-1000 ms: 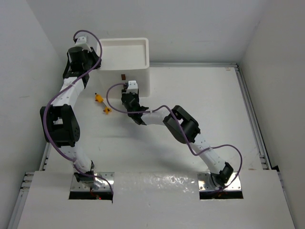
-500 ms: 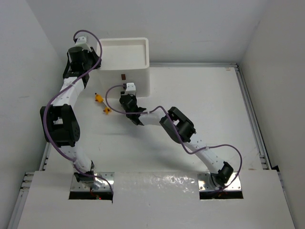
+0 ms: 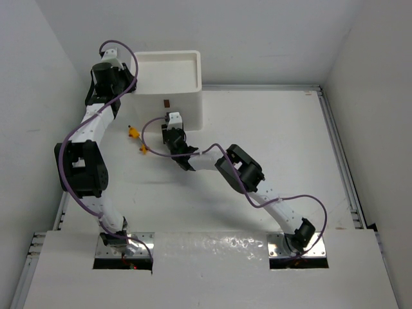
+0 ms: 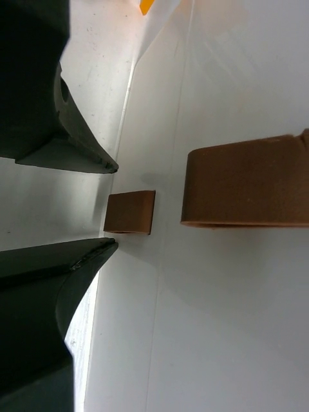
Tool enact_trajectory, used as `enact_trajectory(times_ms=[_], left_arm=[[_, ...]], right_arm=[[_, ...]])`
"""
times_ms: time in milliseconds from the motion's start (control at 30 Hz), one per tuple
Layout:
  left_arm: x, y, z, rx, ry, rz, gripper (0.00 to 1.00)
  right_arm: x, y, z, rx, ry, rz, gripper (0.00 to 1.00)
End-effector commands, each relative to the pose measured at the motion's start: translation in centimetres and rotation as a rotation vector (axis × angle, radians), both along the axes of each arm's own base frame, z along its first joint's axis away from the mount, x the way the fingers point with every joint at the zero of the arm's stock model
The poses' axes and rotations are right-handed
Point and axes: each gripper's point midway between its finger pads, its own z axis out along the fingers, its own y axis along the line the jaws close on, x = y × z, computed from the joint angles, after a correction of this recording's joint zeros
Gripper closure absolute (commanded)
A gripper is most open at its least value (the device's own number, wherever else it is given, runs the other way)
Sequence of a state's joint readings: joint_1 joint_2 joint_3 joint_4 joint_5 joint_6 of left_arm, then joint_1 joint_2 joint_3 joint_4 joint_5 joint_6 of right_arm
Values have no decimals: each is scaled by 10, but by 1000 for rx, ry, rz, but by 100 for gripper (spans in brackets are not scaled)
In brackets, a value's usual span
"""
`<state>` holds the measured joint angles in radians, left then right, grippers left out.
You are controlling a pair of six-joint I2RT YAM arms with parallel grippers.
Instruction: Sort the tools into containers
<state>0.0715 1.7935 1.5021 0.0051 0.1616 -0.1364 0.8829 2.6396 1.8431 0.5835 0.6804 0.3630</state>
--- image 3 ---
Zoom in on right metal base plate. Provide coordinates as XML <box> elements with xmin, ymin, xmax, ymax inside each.
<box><xmin>267</xmin><ymin>232</ymin><xmax>327</xmax><ymax>259</ymax></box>

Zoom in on white drawer container box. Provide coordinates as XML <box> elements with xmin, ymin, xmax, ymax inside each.
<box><xmin>130</xmin><ymin>50</ymin><xmax>203</xmax><ymax>131</ymax></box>

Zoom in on metal base plate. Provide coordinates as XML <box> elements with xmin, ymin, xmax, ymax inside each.
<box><xmin>267</xmin><ymin>232</ymin><xmax>327</xmax><ymax>259</ymax></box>
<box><xmin>95</xmin><ymin>232</ymin><xmax>155</xmax><ymax>259</ymax></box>

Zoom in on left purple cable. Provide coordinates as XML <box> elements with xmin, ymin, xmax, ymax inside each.
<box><xmin>56</xmin><ymin>40</ymin><xmax>155</xmax><ymax>265</ymax></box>

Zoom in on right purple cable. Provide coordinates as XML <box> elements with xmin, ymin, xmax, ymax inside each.
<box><xmin>140</xmin><ymin>116</ymin><xmax>328</xmax><ymax>258</ymax></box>

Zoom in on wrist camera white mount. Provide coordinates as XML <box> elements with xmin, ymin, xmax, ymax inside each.
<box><xmin>166</xmin><ymin>112</ymin><xmax>183</xmax><ymax>130</ymax></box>
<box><xmin>100</xmin><ymin>48</ymin><xmax>121</xmax><ymax>67</ymax></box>

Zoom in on aluminium frame rail right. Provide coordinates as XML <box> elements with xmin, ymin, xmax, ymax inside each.
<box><xmin>317</xmin><ymin>88</ymin><xmax>378</xmax><ymax>233</ymax></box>

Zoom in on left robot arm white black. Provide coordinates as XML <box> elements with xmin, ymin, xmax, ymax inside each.
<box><xmin>54</xmin><ymin>61</ymin><xmax>136</xmax><ymax>250</ymax></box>

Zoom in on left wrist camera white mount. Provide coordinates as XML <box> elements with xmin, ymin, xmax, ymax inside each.
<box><xmin>100</xmin><ymin>48</ymin><xmax>121</xmax><ymax>67</ymax></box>

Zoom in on aluminium frame rail left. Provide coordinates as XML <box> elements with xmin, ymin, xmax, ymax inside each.
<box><xmin>10</xmin><ymin>194</ymin><xmax>67</xmax><ymax>308</ymax></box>

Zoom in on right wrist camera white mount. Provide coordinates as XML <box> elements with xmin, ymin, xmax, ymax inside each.
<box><xmin>166</xmin><ymin>112</ymin><xmax>183</xmax><ymax>130</ymax></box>

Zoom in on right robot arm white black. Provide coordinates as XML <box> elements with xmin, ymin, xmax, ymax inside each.
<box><xmin>162</xmin><ymin>124</ymin><xmax>315</xmax><ymax>254</ymax></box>

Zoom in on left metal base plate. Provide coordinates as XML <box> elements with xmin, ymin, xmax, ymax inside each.
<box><xmin>95</xmin><ymin>232</ymin><xmax>155</xmax><ymax>259</ymax></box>

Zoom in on yellow small clamp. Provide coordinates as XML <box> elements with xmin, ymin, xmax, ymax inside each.
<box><xmin>128</xmin><ymin>126</ymin><xmax>140</xmax><ymax>139</ymax></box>
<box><xmin>139</xmin><ymin>146</ymin><xmax>149</xmax><ymax>155</ymax></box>

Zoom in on aluminium frame rail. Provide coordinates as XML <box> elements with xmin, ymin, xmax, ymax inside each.
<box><xmin>317</xmin><ymin>88</ymin><xmax>378</xmax><ymax>233</ymax></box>
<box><xmin>10</xmin><ymin>194</ymin><xmax>67</xmax><ymax>308</ymax></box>

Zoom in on purple cable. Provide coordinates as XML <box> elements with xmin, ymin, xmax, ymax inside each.
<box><xmin>140</xmin><ymin>116</ymin><xmax>328</xmax><ymax>258</ymax></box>
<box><xmin>56</xmin><ymin>40</ymin><xmax>155</xmax><ymax>265</ymax></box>

